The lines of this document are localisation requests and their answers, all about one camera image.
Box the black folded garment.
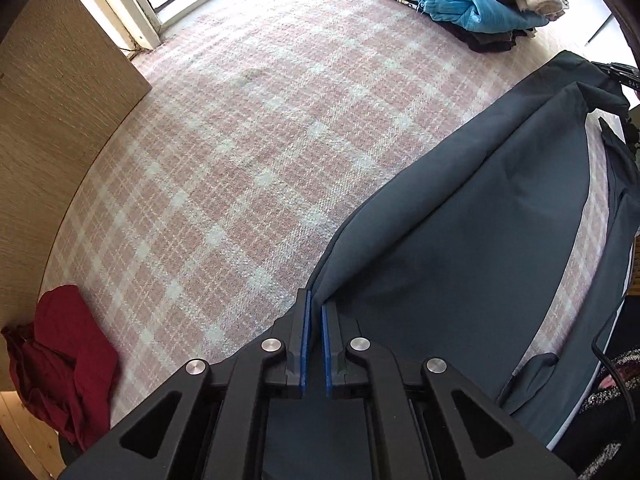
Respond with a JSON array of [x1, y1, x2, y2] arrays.
[[327, 0, 538, 54]]

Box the large light wooden board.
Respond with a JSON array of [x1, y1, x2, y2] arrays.
[[0, 0, 153, 331]]

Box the black cable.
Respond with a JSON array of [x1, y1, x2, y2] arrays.
[[592, 295, 640, 411]]

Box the slatted pine panel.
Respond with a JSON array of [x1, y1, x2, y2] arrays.
[[0, 390, 66, 480]]

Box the person's black sparkly sweater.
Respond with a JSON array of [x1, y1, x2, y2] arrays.
[[570, 350, 640, 480]]

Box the dark red garment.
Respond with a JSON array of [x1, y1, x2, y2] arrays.
[[1, 285, 120, 453]]

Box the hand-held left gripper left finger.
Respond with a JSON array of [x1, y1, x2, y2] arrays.
[[57, 287, 313, 480]]

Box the dark grey pants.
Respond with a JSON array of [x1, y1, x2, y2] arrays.
[[307, 51, 640, 453]]

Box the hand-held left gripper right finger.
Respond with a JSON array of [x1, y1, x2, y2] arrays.
[[321, 302, 578, 480]]

